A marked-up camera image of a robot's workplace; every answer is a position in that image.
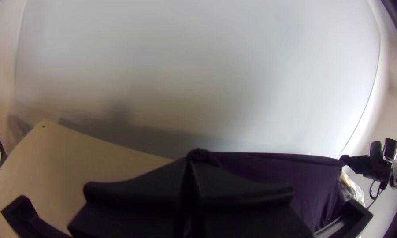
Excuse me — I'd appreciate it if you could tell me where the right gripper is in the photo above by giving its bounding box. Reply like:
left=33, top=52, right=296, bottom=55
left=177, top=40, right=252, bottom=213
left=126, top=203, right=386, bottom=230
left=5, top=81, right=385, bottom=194
left=339, top=153, right=389, bottom=183

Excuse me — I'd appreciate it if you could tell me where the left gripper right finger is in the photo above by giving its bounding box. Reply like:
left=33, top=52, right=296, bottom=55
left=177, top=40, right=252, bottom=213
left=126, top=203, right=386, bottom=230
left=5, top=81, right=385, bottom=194
left=189, top=159, right=315, bottom=238

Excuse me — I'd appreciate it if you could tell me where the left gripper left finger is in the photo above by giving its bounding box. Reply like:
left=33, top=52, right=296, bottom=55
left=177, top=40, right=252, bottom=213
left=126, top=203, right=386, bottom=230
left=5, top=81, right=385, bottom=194
left=67, top=158, right=193, bottom=238

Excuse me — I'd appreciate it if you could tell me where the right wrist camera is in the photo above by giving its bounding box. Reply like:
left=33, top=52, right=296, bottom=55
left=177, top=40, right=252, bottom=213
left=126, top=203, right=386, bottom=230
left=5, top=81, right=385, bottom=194
left=369, top=141, right=384, bottom=159

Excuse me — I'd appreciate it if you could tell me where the black t-shirt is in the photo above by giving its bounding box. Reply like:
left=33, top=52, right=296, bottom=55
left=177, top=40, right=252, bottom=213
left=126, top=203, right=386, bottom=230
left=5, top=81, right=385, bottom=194
left=181, top=148, right=351, bottom=238

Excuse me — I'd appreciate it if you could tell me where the black cable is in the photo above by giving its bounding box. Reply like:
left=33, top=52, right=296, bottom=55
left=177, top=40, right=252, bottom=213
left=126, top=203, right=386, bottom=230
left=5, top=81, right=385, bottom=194
left=366, top=180, right=388, bottom=209

